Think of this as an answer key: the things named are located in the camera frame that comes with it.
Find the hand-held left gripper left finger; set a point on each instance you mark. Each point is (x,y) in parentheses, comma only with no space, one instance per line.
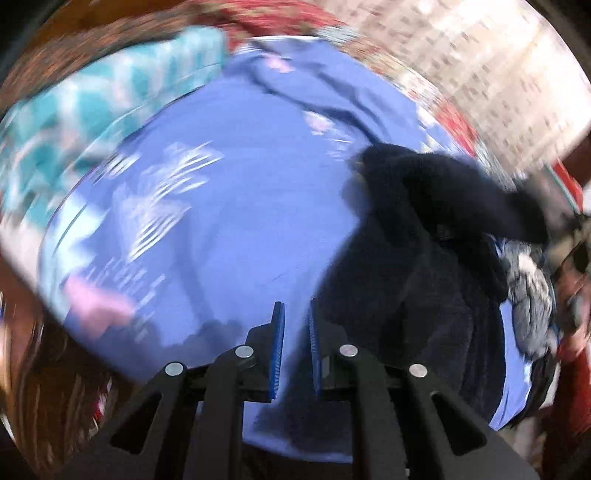
(277,355)

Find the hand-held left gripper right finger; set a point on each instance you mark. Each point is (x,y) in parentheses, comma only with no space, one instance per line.
(315,355)

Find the black fleece garment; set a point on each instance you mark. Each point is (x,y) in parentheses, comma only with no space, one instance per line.
(406,286)

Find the blue printed t-shirt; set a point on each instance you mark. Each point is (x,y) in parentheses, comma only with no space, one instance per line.
(258,240)

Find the grey white patterned garment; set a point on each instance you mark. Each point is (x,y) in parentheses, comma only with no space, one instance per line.
(531,295)

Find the teal white checkered cloth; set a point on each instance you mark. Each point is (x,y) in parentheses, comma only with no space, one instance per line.
(69,120)

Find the red patterned blanket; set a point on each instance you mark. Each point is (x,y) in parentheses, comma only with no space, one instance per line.
(286,18)

